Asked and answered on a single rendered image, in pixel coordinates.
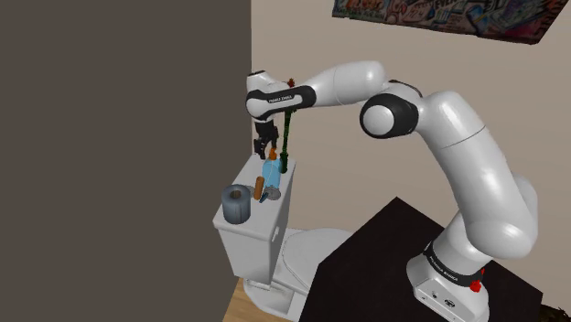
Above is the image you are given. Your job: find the green stem with red flower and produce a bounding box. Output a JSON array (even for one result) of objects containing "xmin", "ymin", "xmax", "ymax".
[{"xmin": 278, "ymin": 77, "xmax": 297, "ymax": 175}]

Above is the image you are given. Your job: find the blue bottle with orange cap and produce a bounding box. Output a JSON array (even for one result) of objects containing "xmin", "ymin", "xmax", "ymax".
[{"xmin": 261, "ymin": 148, "xmax": 282, "ymax": 192}]

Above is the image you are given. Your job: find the grey round disc tool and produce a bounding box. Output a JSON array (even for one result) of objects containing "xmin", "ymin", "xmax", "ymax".
[{"xmin": 259, "ymin": 187, "xmax": 282, "ymax": 204}]

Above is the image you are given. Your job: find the grey toilet paper roll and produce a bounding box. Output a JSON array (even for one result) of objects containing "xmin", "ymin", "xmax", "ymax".
[{"xmin": 221, "ymin": 184, "xmax": 253, "ymax": 225}]

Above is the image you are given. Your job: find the white toilet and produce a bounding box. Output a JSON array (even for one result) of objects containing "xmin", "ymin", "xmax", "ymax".
[{"xmin": 211, "ymin": 153, "xmax": 353, "ymax": 322}]

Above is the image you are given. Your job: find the black robot stand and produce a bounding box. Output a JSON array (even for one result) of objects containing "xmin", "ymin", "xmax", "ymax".
[{"xmin": 297, "ymin": 196, "xmax": 544, "ymax": 322}]

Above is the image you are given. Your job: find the colourful wall picture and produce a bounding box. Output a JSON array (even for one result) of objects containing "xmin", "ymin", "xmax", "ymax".
[{"xmin": 331, "ymin": 0, "xmax": 571, "ymax": 46}]

